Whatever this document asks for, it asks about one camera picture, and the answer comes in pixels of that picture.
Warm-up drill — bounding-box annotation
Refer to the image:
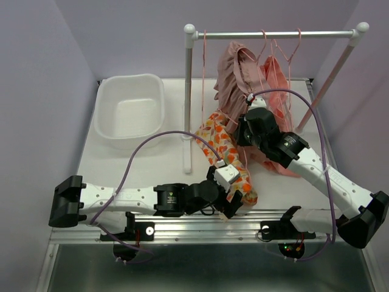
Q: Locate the coral pink skirt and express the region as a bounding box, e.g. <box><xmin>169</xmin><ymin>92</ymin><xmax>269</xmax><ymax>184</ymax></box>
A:
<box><xmin>243</xmin><ymin>55</ymin><xmax>306</xmax><ymax>179</ymax></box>

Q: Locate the pink hanger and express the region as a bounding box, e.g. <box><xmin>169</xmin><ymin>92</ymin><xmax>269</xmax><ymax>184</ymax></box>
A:
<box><xmin>199</xmin><ymin>29</ymin><xmax>244</xmax><ymax>147</ymax></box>
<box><xmin>275</xmin><ymin>28</ymin><xmax>302</xmax><ymax>128</ymax></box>
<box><xmin>245</xmin><ymin>41</ymin><xmax>297</xmax><ymax>177</ymax></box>
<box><xmin>234</xmin><ymin>29</ymin><xmax>269</xmax><ymax>93</ymax></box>

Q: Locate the floral orange yellow skirt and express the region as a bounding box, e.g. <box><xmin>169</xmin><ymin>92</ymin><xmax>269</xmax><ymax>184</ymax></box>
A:
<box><xmin>195</xmin><ymin>111</ymin><xmax>258</xmax><ymax>206</ymax></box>

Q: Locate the dusty pink ruffled skirt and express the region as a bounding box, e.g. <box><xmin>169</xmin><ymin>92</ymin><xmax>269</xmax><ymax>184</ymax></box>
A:
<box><xmin>214</xmin><ymin>41</ymin><xmax>269</xmax><ymax>125</ymax></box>

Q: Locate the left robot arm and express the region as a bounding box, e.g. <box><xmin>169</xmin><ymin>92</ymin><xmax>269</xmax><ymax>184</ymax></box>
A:
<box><xmin>49</xmin><ymin>165</ymin><xmax>243</xmax><ymax>240</ymax></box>

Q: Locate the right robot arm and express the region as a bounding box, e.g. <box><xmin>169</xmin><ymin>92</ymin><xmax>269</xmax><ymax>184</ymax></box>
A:
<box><xmin>234</xmin><ymin>108</ymin><xmax>388</xmax><ymax>249</ymax></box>

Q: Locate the white clothes rack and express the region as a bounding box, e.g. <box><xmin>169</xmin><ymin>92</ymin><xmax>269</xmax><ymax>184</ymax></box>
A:
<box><xmin>181</xmin><ymin>22</ymin><xmax>370</xmax><ymax>174</ymax></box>

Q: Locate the white plastic basin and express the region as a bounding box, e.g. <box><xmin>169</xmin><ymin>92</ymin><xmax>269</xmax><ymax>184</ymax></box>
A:
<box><xmin>94</xmin><ymin>74</ymin><xmax>165</xmax><ymax>150</ymax></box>

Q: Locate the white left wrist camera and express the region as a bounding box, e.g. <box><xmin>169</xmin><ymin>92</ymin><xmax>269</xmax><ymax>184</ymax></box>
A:
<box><xmin>214</xmin><ymin>164</ymin><xmax>240</xmax><ymax>188</ymax></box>

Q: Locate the aluminium rail frame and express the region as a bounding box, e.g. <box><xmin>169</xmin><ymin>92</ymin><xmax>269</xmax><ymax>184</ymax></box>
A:
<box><xmin>48</xmin><ymin>77</ymin><xmax>377</xmax><ymax>292</ymax></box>

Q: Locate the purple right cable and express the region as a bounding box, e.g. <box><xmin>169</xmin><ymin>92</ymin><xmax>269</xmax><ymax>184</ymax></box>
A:
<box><xmin>253</xmin><ymin>88</ymin><xmax>338</xmax><ymax>264</ymax></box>

